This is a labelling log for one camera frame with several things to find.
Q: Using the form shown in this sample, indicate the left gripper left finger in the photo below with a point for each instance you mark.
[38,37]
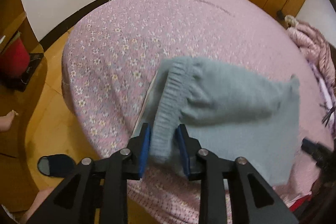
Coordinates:
[97,187]

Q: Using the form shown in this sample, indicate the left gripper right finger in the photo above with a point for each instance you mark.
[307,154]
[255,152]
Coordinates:
[229,187]

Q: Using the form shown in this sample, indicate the grey knit pants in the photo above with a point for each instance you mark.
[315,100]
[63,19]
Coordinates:
[232,112]

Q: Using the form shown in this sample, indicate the black slipper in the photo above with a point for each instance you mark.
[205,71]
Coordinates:
[59,165]

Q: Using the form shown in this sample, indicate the black tripod stand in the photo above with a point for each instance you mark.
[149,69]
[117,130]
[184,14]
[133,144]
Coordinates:
[326,118]

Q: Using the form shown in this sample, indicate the purple floral pillow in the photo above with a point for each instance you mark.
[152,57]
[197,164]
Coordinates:
[326,91]

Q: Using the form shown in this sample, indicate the wooden side cabinet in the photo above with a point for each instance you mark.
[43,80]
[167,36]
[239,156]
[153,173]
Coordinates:
[18,189]

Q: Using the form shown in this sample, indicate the bare foot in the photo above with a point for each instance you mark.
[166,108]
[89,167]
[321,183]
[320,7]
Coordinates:
[7,120]

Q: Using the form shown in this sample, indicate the pink ruffled quilt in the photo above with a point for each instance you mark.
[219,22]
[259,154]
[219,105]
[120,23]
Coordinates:
[313,45]

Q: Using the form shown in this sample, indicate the pink floral bed sheet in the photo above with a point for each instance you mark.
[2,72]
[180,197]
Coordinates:
[114,52]

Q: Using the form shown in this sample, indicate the red bag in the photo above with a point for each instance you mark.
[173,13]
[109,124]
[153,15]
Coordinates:
[15,59]

